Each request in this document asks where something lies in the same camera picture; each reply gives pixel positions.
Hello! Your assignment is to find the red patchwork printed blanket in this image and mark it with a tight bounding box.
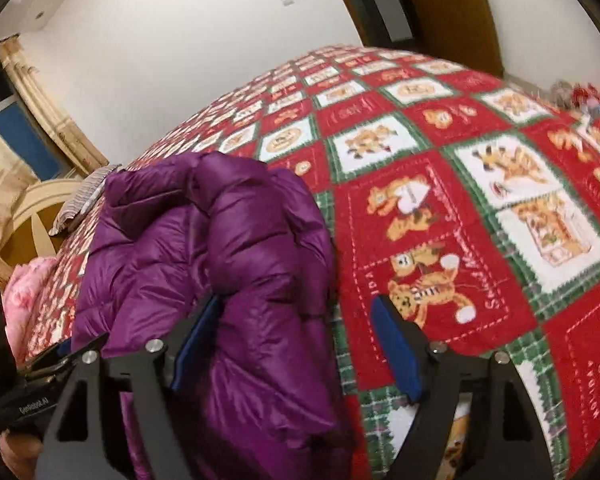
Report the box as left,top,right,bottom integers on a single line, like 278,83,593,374
17,45,600,480

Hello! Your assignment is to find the pile of mixed clothes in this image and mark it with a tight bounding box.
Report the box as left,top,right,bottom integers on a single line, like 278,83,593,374
550,79,600,121

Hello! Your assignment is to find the person's left hand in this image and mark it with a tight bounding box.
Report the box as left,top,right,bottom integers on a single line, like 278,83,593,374
0,431,47,477

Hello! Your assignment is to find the pink floral quilt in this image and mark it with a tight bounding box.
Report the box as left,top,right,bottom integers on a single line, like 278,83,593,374
2,256,58,366

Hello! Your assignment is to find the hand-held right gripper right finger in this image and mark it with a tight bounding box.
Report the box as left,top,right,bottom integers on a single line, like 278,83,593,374
370,295,551,480

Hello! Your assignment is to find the striped pillow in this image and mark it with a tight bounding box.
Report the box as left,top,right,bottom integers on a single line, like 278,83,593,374
49,164,123,237

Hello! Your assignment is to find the brown wooden door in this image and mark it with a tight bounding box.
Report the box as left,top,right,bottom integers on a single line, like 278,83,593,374
392,0,506,81

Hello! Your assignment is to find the cream wooden headboard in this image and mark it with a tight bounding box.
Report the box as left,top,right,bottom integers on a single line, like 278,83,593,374
0,179,88,271

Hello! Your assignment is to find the window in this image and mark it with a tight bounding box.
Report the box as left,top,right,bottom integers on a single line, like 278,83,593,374
0,62,63,181

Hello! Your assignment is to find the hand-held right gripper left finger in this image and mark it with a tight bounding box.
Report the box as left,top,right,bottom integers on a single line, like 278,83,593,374
34,295,221,480

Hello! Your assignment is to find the purple puffer jacket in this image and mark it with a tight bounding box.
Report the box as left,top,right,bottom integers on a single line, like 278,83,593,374
70,152,361,480

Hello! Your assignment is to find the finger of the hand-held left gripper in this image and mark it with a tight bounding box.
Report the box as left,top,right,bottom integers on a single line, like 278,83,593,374
17,332,110,378

